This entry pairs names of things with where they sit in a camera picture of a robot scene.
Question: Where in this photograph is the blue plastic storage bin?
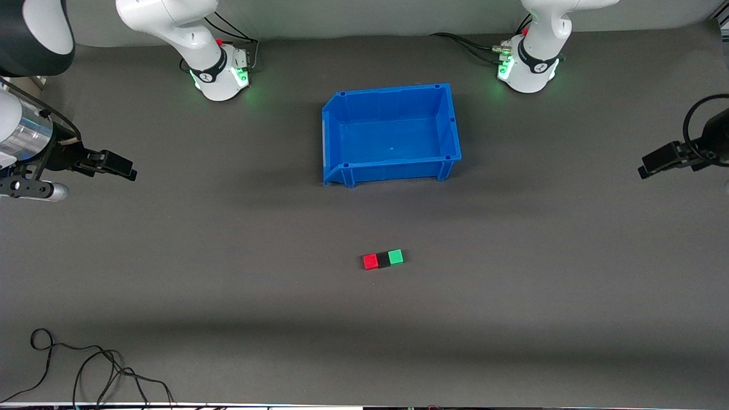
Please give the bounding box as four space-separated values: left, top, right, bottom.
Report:
322 83 462 188

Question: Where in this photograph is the black right base cable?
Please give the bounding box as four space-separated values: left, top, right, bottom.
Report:
179 11 260 73

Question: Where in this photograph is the loose black table cable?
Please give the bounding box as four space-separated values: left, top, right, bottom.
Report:
0 329 174 408

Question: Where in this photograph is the black left base cable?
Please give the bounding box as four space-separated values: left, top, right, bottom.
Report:
430 14 533 64

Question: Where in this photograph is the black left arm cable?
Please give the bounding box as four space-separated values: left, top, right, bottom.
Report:
682 93 729 163

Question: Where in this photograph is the black base cable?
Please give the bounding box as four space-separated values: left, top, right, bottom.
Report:
179 11 260 73
430 14 533 64

